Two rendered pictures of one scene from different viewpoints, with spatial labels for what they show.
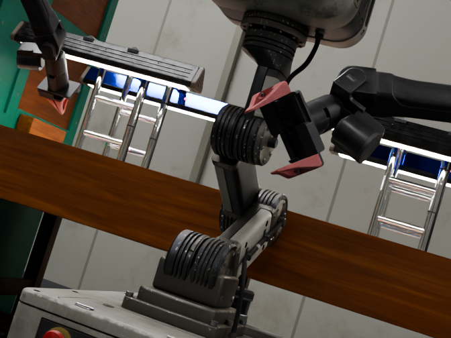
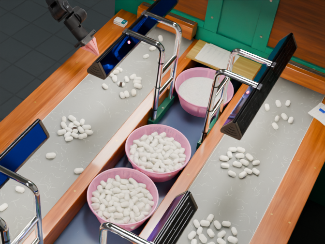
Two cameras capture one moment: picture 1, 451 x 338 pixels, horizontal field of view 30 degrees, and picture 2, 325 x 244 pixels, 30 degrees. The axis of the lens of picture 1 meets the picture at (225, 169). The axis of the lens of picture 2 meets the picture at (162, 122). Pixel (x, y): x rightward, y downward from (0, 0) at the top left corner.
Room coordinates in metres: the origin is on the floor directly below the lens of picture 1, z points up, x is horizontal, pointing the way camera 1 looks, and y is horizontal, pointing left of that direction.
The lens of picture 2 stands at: (2.97, -1.51, 2.58)
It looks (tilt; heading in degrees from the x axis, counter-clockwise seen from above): 45 degrees down; 98
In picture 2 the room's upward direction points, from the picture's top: 8 degrees clockwise
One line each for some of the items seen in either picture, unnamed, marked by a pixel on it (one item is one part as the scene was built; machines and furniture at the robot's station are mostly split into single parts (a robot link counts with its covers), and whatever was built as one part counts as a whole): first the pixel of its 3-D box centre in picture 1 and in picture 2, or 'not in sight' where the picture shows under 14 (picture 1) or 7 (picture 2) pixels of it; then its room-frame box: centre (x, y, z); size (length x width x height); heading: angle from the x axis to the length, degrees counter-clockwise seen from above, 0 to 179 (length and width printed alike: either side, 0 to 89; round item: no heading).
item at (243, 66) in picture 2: not in sight; (223, 60); (2.91, 0.75, 0.77); 0.33 x 0.15 x 0.01; 166
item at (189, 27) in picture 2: not in sight; (167, 20); (2.59, 0.89, 0.83); 0.30 x 0.06 x 0.07; 166
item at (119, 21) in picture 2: not in sight; (120, 22); (2.37, 0.86, 0.77); 0.06 x 0.04 x 0.02; 166
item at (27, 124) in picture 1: (41, 131); (297, 73); (3.25, 0.72, 0.83); 0.30 x 0.06 x 0.07; 166
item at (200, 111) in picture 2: not in sight; (202, 94); (2.85, 0.54, 0.72); 0.27 x 0.27 x 0.10
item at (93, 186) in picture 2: not in sight; (122, 202); (2.68, -0.16, 0.72); 0.27 x 0.27 x 0.10
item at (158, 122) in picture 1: (140, 137); (235, 106); (3.00, 0.32, 0.90); 0.20 x 0.19 x 0.45; 76
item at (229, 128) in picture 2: (160, 94); (263, 80); (3.08, 0.31, 1.08); 0.62 x 0.08 x 0.07; 76
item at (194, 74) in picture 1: (107, 54); (136, 28); (2.54, 0.45, 1.08); 0.62 x 0.08 x 0.07; 76
